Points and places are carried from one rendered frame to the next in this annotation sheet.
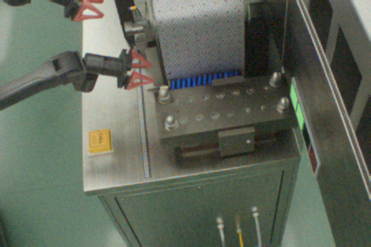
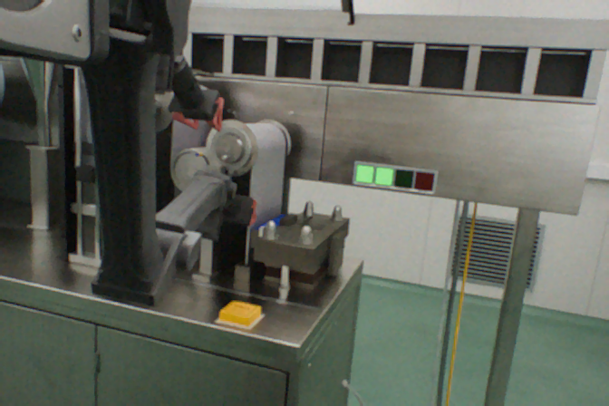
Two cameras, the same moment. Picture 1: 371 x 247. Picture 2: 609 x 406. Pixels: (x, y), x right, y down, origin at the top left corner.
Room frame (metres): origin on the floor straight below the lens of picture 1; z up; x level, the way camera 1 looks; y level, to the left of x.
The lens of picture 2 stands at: (0.42, 1.22, 1.38)
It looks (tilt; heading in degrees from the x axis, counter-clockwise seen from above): 12 degrees down; 287
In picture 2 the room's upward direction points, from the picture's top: 5 degrees clockwise
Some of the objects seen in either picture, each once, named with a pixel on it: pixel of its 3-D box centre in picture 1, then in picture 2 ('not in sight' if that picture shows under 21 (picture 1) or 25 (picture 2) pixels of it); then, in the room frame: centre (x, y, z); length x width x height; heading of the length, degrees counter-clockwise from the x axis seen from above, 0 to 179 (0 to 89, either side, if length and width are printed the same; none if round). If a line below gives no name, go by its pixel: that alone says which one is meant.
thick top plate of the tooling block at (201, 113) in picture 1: (225, 109); (306, 236); (0.81, -0.11, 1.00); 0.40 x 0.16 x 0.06; 90
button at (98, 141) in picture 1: (98, 141); (240, 314); (0.83, 0.28, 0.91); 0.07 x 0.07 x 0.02; 0
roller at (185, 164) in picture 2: not in sight; (212, 167); (1.11, -0.08, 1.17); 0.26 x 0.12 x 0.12; 90
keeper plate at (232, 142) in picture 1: (236, 142); (337, 252); (0.72, -0.13, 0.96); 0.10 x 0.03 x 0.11; 90
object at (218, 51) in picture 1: (204, 54); (266, 193); (0.93, -0.08, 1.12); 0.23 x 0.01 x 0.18; 90
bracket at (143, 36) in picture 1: (147, 54); (208, 222); (1.03, 0.09, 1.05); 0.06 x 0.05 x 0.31; 90
